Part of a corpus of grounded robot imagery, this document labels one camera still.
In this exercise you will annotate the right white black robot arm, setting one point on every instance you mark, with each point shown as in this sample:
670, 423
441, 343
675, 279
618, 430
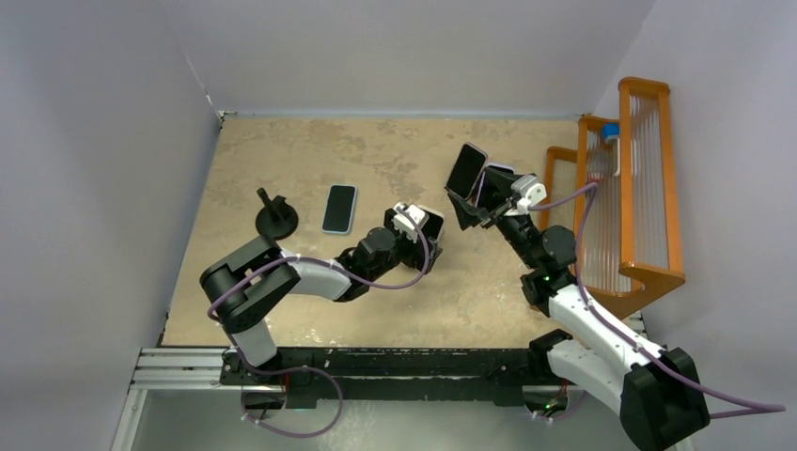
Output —
652, 390

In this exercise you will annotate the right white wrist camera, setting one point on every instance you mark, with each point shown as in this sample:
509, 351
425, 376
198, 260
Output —
527, 192

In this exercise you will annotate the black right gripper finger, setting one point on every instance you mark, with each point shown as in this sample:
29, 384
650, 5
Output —
498, 184
467, 215

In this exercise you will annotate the purple case phone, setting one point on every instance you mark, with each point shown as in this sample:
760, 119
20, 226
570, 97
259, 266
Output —
466, 170

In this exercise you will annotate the red black stamp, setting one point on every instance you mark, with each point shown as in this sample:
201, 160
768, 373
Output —
597, 179

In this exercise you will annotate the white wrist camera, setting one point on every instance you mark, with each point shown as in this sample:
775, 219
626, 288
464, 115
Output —
409, 219
527, 192

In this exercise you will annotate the blue case phone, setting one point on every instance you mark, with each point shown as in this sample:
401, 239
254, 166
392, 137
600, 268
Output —
339, 209

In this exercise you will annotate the black round base phone stand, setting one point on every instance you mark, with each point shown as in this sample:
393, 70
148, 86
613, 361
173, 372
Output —
277, 219

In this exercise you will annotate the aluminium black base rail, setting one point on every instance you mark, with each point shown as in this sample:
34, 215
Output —
374, 398

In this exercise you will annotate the orange wooden tiered rack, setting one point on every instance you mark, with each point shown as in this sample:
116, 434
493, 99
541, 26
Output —
631, 253

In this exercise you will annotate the lilac case phone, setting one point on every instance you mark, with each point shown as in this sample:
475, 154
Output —
498, 168

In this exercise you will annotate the white case phone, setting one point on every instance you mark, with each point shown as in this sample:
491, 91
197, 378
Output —
434, 224

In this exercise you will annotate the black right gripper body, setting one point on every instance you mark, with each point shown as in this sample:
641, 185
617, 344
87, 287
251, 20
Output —
506, 208

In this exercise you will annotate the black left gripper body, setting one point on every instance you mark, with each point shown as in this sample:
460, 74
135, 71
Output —
404, 250

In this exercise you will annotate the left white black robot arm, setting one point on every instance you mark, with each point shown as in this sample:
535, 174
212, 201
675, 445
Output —
249, 283

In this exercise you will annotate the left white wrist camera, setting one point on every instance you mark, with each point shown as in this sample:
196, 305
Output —
409, 219

